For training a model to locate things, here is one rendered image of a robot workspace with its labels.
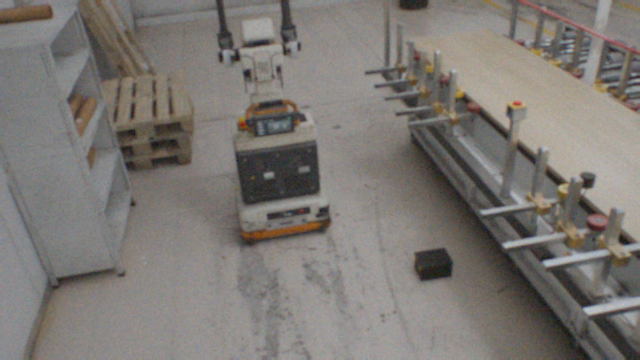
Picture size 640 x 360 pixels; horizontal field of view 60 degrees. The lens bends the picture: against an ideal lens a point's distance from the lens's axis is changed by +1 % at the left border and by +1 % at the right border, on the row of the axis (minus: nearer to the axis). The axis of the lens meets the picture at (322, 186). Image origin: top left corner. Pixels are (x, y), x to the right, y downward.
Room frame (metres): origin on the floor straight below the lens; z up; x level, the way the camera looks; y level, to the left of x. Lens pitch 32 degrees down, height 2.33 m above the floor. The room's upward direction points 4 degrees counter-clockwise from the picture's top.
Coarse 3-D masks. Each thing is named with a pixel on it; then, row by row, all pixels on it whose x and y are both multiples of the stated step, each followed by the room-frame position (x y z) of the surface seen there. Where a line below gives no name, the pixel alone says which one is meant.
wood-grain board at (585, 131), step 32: (480, 32) 4.52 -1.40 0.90; (448, 64) 3.84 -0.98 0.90; (480, 64) 3.79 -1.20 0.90; (512, 64) 3.74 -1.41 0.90; (544, 64) 3.69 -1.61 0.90; (480, 96) 3.23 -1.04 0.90; (512, 96) 3.19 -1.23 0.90; (544, 96) 3.15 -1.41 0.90; (576, 96) 3.11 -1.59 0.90; (544, 128) 2.73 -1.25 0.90; (576, 128) 2.70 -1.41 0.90; (608, 128) 2.67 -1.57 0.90; (576, 160) 2.36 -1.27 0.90; (608, 160) 2.34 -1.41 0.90; (608, 192) 2.06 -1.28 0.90
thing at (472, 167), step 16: (416, 96) 3.77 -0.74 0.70; (432, 128) 3.28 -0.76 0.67; (448, 144) 3.02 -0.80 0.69; (464, 160) 2.79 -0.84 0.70; (480, 176) 2.60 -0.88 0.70; (496, 192) 2.43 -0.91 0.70; (512, 224) 2.21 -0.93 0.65; (528, 224) 2.11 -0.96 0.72; (560, 272) 1.80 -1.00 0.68; (576, 272) 1.77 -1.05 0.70; (576, 288) 1.69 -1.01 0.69; (592, 304) 1.59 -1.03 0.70; (608, 320) 1.50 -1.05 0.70; (608, 336) 1.47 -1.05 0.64; (624, 336) 1.41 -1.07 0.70; (624, 352) 1.38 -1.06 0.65
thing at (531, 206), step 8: (552, 200) 2.10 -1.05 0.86; (560, 200) 2.09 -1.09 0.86; (496, 208) 2.07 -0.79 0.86; (504, 208) 2.06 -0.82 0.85; (512, 208) 2.06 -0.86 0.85; (520, 208) 2.05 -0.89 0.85; (528, 208) 2.06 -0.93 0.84; (480, 216) 2.04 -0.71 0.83; (488, 216) 2.03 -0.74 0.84; (496, 216) 2.04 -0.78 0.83
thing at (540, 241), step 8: (584, 232) 1.84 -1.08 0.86; (592, 232) 1.84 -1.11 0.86; (600, 232) 1.84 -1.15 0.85; (520, 240) 1.81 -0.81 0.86; (528, 240) 1.81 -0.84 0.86; (536, 240) 1.81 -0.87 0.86; (544, 240) 1.80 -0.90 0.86; (552, 240) 1.81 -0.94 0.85; (560, 240) 1.81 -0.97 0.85; (504, 248) 1.78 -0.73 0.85; (512, 248) 1.78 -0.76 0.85; (520, 248) 1.79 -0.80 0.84; (528, 248) 1.79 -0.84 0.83
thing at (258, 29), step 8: (240, 24) 3.60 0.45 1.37; (248, 24) 3.59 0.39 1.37; (256, 24) 3.59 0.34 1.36; (264, 24) 3.59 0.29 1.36; (272, 24) 3.62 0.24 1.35; (248, 32) 3.55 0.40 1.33; (256, 32) 3.55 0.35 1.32; (264, 32) 3.56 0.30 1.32; (272, 32) 3.57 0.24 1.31; (248, 40) 3.53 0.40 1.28; (272, 40) 3.58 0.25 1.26
